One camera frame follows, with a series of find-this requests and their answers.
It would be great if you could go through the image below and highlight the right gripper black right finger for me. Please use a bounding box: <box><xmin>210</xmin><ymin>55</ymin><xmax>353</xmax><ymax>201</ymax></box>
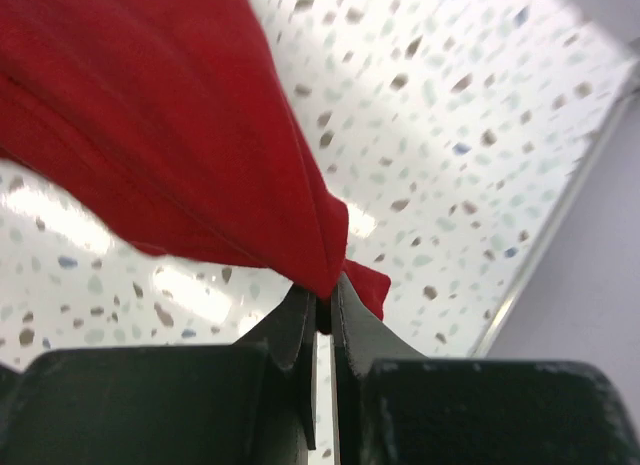
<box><xmin>331</xmin><ymin>277</ymin><xmax>639</xmax><ymax>464</ymax></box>

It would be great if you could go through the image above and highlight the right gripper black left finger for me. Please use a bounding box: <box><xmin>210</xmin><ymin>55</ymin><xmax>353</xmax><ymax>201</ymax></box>
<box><xmin>1</xmin><ymin>286</ymin><xmax>316</xmax><ymax>464</ymax></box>

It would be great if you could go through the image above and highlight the dark red t-shirt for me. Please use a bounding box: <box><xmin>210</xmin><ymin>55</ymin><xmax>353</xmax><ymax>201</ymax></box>
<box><xmin>1</xmin><ymin>0</ymin><xmax>390</xmax><ymax>316</ymax></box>

